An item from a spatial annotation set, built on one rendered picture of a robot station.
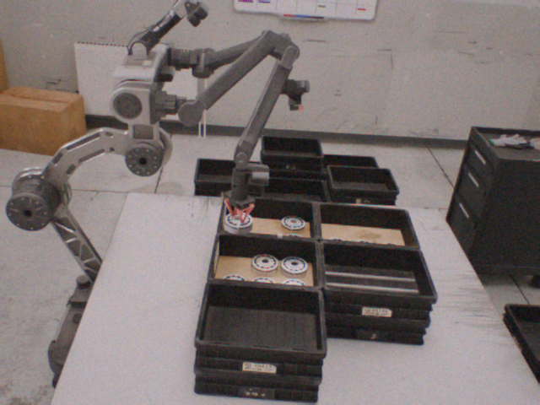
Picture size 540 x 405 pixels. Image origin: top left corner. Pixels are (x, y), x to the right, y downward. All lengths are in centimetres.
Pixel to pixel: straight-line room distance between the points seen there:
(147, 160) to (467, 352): 140
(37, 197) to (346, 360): 134
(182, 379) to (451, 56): 406
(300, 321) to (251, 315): 17
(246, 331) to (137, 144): 84
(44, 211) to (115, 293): 45
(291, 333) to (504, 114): 414
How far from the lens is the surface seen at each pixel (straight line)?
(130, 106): 193
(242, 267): 219
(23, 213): 249
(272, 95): 191
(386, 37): 515
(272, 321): 198
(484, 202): 346
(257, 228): 243
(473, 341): 231
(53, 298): 343
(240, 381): 186
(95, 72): 514
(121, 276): 237
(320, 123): 530
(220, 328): 193
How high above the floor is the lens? 215
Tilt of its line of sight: 30 degrees down
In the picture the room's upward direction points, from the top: 5 degrees clockwise
